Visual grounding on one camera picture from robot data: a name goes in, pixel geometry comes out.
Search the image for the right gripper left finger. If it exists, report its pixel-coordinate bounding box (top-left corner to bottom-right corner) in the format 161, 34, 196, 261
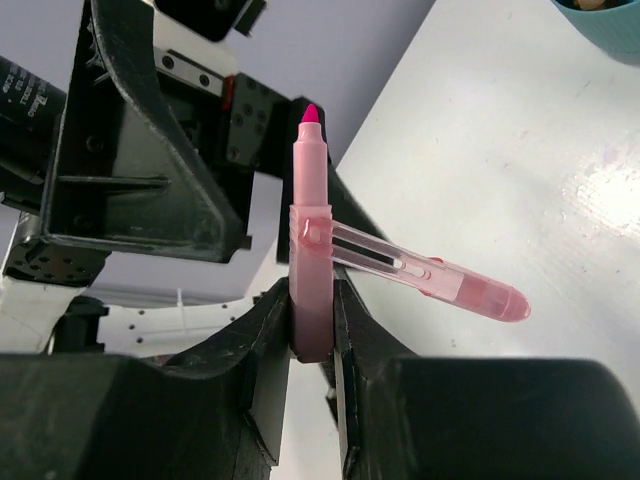
1, 279, 289, 479

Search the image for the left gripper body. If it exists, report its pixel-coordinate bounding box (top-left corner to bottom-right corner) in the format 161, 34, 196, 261
0, 0, 291, 211

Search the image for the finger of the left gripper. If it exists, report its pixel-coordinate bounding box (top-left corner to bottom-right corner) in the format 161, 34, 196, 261
40, 1, 245, 263
277, 97, 385, 264

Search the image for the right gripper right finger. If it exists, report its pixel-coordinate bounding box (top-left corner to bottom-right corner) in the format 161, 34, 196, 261
333, 280, 639, 479

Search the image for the pink stubby highlighter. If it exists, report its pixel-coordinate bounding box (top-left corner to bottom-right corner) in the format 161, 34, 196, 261
289, 105, 531, 363

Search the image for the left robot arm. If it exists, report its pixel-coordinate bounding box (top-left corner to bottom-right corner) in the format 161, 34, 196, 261
1, 1, 308, 353

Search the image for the teal round organizer container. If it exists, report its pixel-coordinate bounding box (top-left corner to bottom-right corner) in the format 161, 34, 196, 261
552, 1, 639, 66

